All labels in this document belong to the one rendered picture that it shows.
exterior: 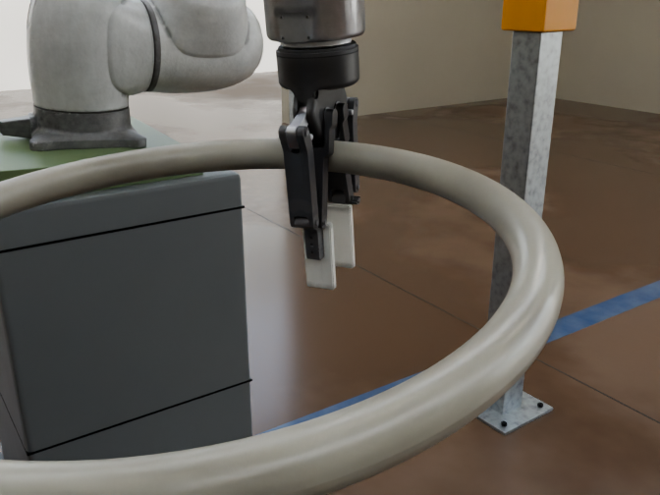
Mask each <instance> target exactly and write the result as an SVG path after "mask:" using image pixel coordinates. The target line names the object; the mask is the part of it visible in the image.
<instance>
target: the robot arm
mask: <svg viewBox="0 0 660 495"><path fill-rule="evenodd" d="M263 5H264V16H265V26H266V35H267V37H268V38H269V39H270V40H272V41H277V42H282V45H279V46H278V49H276V59H277V71H278V82H279V85H280V86H281V87H283V88H285V89H289V90H290V91H291V92H292V93H293V94H294V104H293V118H294V120H293V122H292V123H291V125H290V126H285V125H281V126H280V127H279V130H278V135H279V139H280V142H281V145H282V148H283V153H284V163H285V174H286V184H287V195H288V204H289V215H290V224H291V227H296V228H302V234H303V247H304V259H305V272H306V283H307V285H308V286H309V287H314V288H321V289H328V290H334V289H335V288H336V271H335V266H337V267H345V268H354V267H355V266H356V263H355V242H354V222H353V206H352V204H359V203H360V195H354V193H358V191H359V175H353V174H345V173H337V172H328V168H329V157H330V156H331V155H332V154H333V153H334V140H339V141H350V142H358V98H357V97H347V94H346V91H345V87H348V86H351V85H353V84H355V83H357V82H358V80H359V57H358V44H357V43H356V42H355V41H354V40H352V37H356V36H359V35H362V34H363V33H364V31H365V10H364V0H263ZM262 54H263V36H262V31H261V27H260V23H259V21H258V19H257V17H256V16H255V14H254V13H253V11H252V10H251V9H250V8H249V7H247V0H30V3H29V7H28V12H27V68H28V76H29V82H30V87H31V92H32V101H33V113H28V115H27V116H21V117H15V118H8V119H2V120H0V133H1V134H0V135H2V136H9V137H18V138H30V140H29V149H30V150H33V151H48V150H59V149H87V148H116V147H129V148H142V147H146V137H144V136H142V135H140V134H138V132H137V131H136V130H135V129H134V127H133V126H132V124H131V115H130V107H129V96H130V95H136V94H139V93H142V92H161V93H193V92H206V91H213V90H219V89H223V88H226V87H229V86H232V85H235V84H237V83H240V82H242V81H244V80H246V79H247V78H249V77H250V76H251V75H252V74H253V73H254V71H255V70H256V68H257V67H258V65H259V64H260V61H261V58H262ZM313 145H321V146H323V147H313ZM327 200H329V202H327ZM331 202H333V203H331Z"/></svg>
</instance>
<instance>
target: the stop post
mask: <svg viewBox="0 0 660 495"><path fill-rule="evenodd" d="M577 16H578V0H504V1H503V14H502V25H501V29H502V30H513V42H512V53H511V65H510V75H509V87H508V98H507V110H506V121H505V131H504V143H503V154H502V166H501V177H500V184H501V185H502V186H504V187H506V188H507V189H509V190H510V191H512V192H513V193H515V194H516V195H518V196H519V197H520V198H521V199H523V200H524V201H525V202H526V203H527V204H528V205H529V206H530V207H531V208H532V209H533V210H534V211H535V212H536V213H537V214H538V215H539V216H540V217H541V218H542V212H543V203H544V195H545V186H546V177H547V168H548V159H549V150H550V141H551V133H552V124H553V115H554V106H555V97H556V88H557V79H558V71H559V62H560V53H561V44H562V35H563V31H571V30H575V29H576V24H577ZM512 276H513V264H512V260H511V256H510V253H509V251H508V249H507V247H506V245H505V243H504V242H503V240H502V239H501V238H500V237H499V235H498V234H497V233H495V245H494V255H493V267H492V278H491V289H490V301H489V311H488V321H489V320H490V318H491V317H492V316H493V315H494V313H495V312H496V311H497V309H498V308H499V307H500V305H501V303H502V302H503V300H504V298H505V297H506V295H507V294H508V291H509V288H510V285H511V282H512ZM523 381H524V375H523V376H522V377H521V378H520V379H519V380H518V381H517V382H516V384H514V385H513V386H512V387H511V388H510V389H509V390H508V391H507V392H506V393H505V394H504V395H503V396H502V397H501V398H500V399H499V400H498V401H496V402H495V403H494V404H493V405H492V406H491V407H489V408H488V409H487V410H486V411H485V412H483V413H482V414H480V415H479V416H478V417H476V418H477V419H479V420H480V421H482V422H483V423H485V424H487V425H488V426H490V427H491V428H493V429H495V430H496V431H498V432H499V433H501V434H503V435H504V436H505V435H507V434H509V433H511V432H513V431H515V430H517V429H519V428H520V427H522V426H524V425H526V424H528V423H530V422H532V421H534V420H535V419H537V418H539V417H541V416H543V415H545V414H547V413H549V412H551V411H553V408H552V407H551V406H549V405H547V404H545V403H543V402H542V401H540V400H538V399H536V398H534V397H532V396H531V395H529V394H528V393H526V392H524V391H523Z"/></svg>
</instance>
